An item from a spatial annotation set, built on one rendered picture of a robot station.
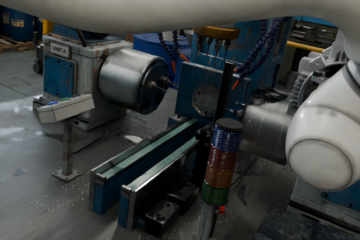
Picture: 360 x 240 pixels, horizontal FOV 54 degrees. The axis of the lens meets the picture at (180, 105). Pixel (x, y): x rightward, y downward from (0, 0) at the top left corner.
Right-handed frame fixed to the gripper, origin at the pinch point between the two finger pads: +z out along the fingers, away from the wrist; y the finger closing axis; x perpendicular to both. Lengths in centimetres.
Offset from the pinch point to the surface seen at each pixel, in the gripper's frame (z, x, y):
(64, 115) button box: -11, 32, 72
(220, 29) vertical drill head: 37, 9, 45
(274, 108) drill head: 29.0, 27.9, 18.9
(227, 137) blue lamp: -17.8, 15.4, 18.3
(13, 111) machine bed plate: 13, 60, 129
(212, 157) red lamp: -18.1, 21.1, 20.7
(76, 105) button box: -5, 31, 73
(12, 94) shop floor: 145, 158, 315
